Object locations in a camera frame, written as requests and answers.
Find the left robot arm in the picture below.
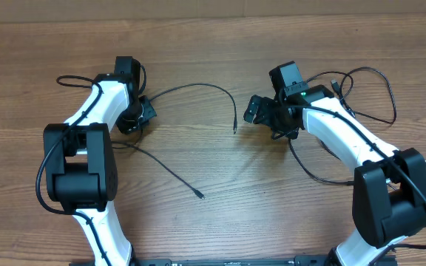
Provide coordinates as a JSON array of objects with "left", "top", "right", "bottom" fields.
[{"left": 36, "top": 56, "right": 156, "bottom": 265}]

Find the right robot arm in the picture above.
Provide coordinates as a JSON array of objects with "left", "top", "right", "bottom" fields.
[{"left": 243, "top": 61, "right": 426, "bottom": 265}]

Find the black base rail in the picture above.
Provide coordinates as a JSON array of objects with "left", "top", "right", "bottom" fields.
[{"left": 68, "top": 254, "right": 399, "bottom": 266}]

